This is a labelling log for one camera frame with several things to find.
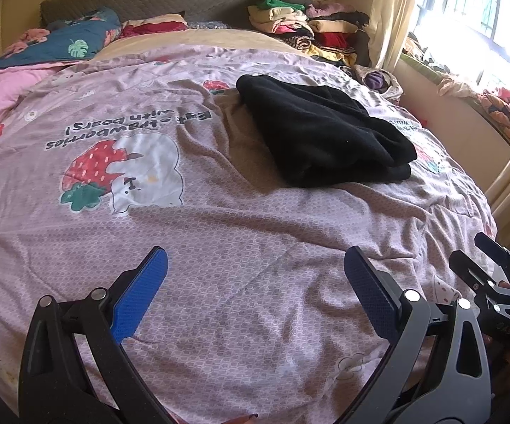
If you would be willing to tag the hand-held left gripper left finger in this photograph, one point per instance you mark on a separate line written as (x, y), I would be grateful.
(142, 293)

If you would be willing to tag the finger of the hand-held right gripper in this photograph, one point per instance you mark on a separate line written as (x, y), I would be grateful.
(502, 258)
(471, 271)

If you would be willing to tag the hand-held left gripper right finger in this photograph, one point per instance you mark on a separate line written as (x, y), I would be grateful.
(369, 293)

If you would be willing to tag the black sweater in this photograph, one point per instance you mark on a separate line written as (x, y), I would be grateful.
(321, 132)

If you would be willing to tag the pile of folded clothes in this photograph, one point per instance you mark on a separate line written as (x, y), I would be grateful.
(316, 26)

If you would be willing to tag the person's left hand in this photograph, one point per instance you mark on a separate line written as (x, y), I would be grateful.
(246, 419)

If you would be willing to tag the pink printed duvet cover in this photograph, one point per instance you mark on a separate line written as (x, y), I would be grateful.
(237, 229)

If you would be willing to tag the crumpled patterned cloth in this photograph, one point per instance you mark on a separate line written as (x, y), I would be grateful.
(506, 106)

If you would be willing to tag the purple and white crumpled garment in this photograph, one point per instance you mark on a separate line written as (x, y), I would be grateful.
(376, 81)

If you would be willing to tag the window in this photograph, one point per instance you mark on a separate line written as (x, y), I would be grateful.
(471, 9)

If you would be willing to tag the beige blanket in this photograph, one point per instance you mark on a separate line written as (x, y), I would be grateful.
(215, 44)

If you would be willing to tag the blue floral quilt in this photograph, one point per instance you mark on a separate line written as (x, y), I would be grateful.
(69, 39)

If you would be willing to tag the red pillow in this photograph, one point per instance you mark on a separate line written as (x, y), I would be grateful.
(153, 26)

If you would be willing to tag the blue patterned pillow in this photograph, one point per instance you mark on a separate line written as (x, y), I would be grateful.
(208, 24)

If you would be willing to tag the grey quilted headboard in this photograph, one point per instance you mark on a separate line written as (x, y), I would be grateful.
(149, 0)

